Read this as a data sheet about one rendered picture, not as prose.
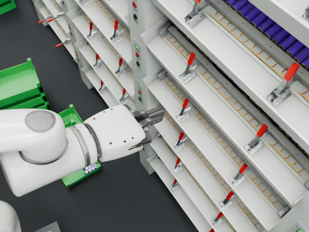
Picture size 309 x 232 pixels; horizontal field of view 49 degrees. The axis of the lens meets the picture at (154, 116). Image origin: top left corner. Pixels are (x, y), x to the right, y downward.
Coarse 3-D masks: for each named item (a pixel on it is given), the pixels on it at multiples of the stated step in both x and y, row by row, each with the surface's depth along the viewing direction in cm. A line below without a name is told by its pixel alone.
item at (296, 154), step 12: (180, 36) 98; (192, 48) 96; (204, 60) 93; (216, 72) 91; (228, 84) 88; (240, 96) 86; (240, 108) 86; (252, 108) 84; (264, 120) 82; (276, 132) 80; (288, 144) 78; (288, 156) 79; (300, 156) 77
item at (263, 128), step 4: (264, 124) 76; (260, 128) 77; (264, 128) 76; (260, 132) 78; (264, 132) 77; (256, 136) 79; (260, 136) 78; (252, 140) 81; (256, 140) 80; (252, 144) 81
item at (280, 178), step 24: (168, 24) 101; (168, 48) 101; (168, 72) 102; (192, 96) 93; (216, 96) 91; (216, 120) 88; (240, 120) 86; (240, 144) 84; (264, 168) 80; (288, 192) 77
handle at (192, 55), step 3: (192, 54) 89; (195, 54) 89; (189, 57) 90; (192, 57) 89; (189, 60) 90; (192, 60) 90; (189, 63) 90; (192, 63) 91; (189, 66) 91; (186, 69) 93; (186, 72) 93; (189, 72) 94
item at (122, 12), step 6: (108, 0) 115; (114, 0) 114; (120, 0) 114; (126, 0) 112; (114, 6) 113; (120, 6) 113; (126, 6) 112; (114, 12) 116; (120, 12) 112; (126, 12) 111; (120, 18) 113; (126, 18) 105; (126, 24) 110
